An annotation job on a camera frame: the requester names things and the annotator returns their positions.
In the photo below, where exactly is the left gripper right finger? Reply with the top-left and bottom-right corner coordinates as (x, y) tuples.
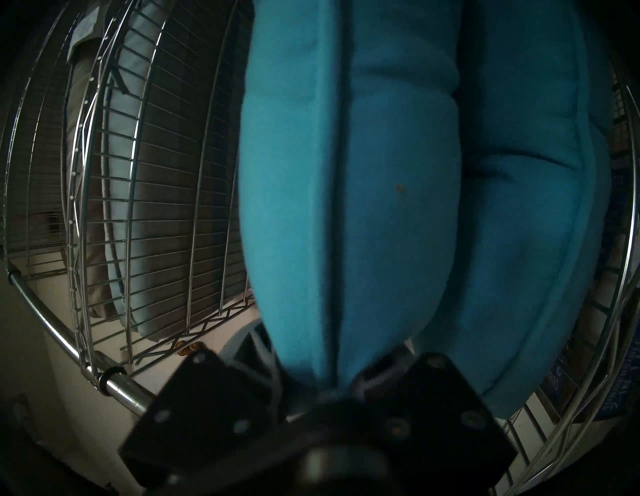
(350, 350), (518, 481)

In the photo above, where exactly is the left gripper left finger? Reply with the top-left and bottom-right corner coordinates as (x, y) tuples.
(118, 322), (321, 488)

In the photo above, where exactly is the chrome wire shelf rack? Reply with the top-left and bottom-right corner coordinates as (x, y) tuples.
(0, 0), (640, 496)

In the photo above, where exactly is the light blue cushion with ties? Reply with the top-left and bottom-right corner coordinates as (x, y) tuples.
(100, 0), (166, 341)

